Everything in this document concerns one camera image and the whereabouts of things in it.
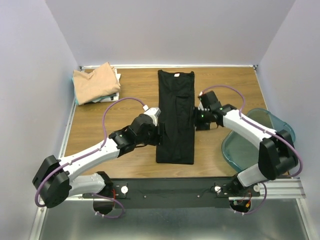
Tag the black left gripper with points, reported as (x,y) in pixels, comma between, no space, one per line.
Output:
(157,141)

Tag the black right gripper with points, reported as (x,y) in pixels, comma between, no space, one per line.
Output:
(200,126)

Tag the folded white printed t shirt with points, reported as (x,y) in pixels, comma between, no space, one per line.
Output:
(112,97)

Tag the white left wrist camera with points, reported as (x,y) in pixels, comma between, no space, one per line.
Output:
(152,112)

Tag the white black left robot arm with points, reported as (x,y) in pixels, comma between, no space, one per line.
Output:
(57,179)

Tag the black t shirt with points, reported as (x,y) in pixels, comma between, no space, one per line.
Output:
(176,101)

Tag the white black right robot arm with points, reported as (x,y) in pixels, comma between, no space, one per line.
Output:
(276,151)

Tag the teal plastic bin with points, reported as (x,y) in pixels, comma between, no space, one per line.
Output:
(241,154)

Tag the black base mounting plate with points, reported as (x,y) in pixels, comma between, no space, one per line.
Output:
(183,192)

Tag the folded teal t shirt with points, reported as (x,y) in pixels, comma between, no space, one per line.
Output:
(75,97)

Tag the folded tan t shirt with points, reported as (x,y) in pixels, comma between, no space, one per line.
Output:
(101,82)

